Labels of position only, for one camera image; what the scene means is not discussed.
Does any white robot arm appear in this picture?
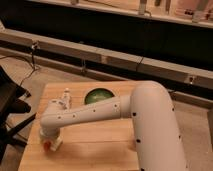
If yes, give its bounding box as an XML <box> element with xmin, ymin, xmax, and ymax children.
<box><xmin>40</xmin><ymin>81</ymin><xmax>189</xmax><ymax>171</ymax></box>

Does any green bowl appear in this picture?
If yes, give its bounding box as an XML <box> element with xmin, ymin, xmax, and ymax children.
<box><xmin>84</xmin><ymin>88</ymin><xmax>114</xmax><ymax>104</ymax></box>

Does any black cable on floor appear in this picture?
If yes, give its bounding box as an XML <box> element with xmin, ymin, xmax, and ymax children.
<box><xmin>0</xmin><ymin>43</ymin><xmax>42</xmax><ymax>88</ymax></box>

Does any black chair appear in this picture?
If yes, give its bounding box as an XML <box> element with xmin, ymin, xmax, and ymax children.
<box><xmin>0</xmin><ymin>65</ymin><xmax>35</xmax><ymax>163</ymax></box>

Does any red pepper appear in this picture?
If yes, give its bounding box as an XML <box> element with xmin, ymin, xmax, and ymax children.
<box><xmin>44</xmin><ymin>141</ymin><xmax>51</xmax><ymax>149</ymax></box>

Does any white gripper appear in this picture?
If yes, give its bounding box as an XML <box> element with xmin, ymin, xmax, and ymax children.
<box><xmin>39</xmin><ymin>130</ymin><xmax>62</xmax><ymax>152</ymax></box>

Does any white plastic bottle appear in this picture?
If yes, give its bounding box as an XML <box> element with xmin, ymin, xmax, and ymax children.
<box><xmin>62</xmin><ymin>88</ymin><xmax>71</xmax><ymax>109</ymax></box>

